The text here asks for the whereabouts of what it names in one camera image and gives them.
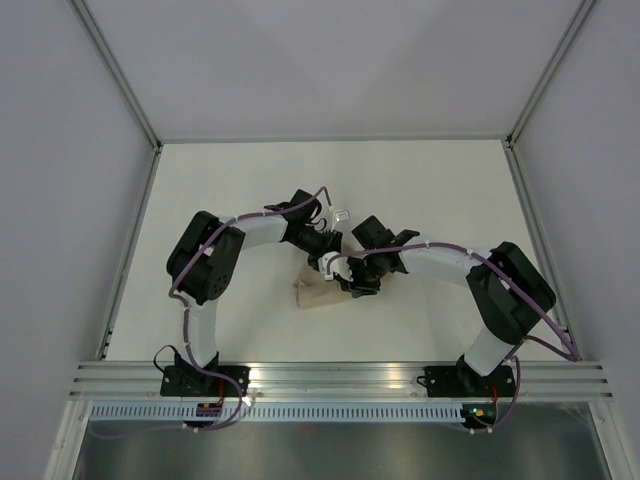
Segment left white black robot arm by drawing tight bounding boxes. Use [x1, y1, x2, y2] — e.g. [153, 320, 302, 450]
[164, 190, 343, 396]

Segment beige cloth napkin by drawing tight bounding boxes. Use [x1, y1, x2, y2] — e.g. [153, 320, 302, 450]
[293, 257, 353, 309]

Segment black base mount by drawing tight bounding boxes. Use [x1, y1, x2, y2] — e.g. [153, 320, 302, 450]
[416, 364, 516, 399]
[152, 345, 250, 398]

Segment right aluminium frame post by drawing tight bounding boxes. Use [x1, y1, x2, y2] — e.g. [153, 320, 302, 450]
[505, 0, 599, 144]

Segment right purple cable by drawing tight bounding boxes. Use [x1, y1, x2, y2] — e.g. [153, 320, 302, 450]
[327, 242, 582, 436]

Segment aluminium frame post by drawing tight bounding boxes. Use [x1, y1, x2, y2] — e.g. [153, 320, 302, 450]
[67, 0, 162, 152]
[505, 0, 599, 144]

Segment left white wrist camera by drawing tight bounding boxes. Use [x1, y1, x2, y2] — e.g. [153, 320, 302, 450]
[329, 209, 350, 231]

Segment purple cable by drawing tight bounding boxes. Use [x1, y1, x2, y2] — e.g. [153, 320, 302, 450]
[327, 242, 582, 436]
[89, 185, 336, 441]

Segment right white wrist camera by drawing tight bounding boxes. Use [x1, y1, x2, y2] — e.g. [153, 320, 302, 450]
[318, 251, 353, 282]

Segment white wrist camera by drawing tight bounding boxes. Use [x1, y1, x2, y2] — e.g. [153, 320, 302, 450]
[318, 251, 353, 282]
[329, 209, 350, 231]

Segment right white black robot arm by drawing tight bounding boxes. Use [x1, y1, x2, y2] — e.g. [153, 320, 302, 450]
[319, 216, 557, 395]

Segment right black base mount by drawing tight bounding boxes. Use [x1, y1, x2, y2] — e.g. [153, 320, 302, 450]
[416, 364, 516, 399]

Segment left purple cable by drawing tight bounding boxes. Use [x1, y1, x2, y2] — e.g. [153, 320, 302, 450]
[89, 185, 336, 441]

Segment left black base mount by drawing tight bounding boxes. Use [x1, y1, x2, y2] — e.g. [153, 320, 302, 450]
[152, 345, 250, 398]

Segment left aluminium frame post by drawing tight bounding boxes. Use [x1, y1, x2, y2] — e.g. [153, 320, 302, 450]
[67, 0, 162, 152]

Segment white slotted cable duct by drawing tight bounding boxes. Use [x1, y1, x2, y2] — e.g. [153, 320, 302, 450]
[90, 402, 463, 423]

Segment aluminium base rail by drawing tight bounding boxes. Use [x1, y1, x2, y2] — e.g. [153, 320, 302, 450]
[69, 361, 613, 403]

